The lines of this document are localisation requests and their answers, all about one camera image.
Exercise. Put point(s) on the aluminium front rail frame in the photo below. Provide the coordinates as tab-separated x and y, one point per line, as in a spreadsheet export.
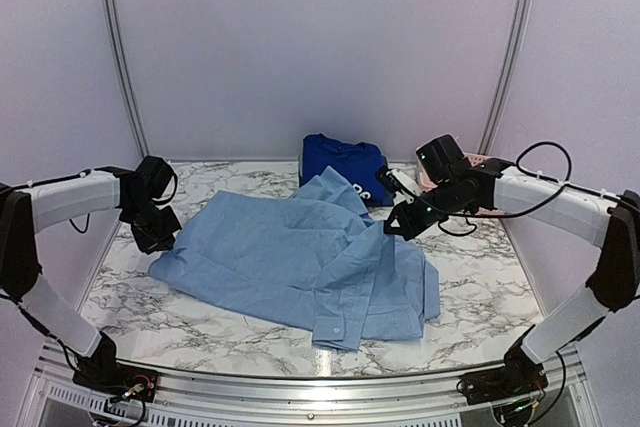
188	398

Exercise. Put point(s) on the right aluminium corner post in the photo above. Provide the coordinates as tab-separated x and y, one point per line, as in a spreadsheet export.
514	44

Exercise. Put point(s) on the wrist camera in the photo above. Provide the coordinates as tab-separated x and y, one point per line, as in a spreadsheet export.
156	175
415	172

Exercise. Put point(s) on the left aluminium corner post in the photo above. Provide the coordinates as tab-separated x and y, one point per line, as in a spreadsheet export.
124	77

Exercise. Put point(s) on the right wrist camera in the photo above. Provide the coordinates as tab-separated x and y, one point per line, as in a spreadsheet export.
415	172

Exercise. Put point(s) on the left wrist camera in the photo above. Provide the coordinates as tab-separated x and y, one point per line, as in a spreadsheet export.
156	175

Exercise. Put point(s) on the royal blue printed t-shirt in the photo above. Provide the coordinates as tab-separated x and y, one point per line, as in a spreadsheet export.
358	163

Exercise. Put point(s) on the aluminium corner post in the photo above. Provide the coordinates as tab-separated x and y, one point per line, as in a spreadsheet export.
514	44
124	77

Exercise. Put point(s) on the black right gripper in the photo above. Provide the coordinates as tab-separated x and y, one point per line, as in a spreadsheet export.
412	227

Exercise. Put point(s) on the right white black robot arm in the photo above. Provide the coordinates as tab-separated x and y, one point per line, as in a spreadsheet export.
595	233

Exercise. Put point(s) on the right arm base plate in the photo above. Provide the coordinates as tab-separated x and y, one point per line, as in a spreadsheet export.
495	384

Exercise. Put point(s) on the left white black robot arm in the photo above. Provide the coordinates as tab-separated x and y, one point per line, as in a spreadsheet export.
32	216

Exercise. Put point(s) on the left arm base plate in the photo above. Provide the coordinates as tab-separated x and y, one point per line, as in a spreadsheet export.
124	383

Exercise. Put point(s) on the light blue shirt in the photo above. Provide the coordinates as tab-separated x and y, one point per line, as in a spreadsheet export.
315	261

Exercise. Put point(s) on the pink perforated plastic basket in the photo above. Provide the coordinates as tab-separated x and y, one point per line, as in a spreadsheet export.
461	186

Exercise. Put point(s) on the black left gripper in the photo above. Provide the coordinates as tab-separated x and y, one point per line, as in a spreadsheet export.
161	243

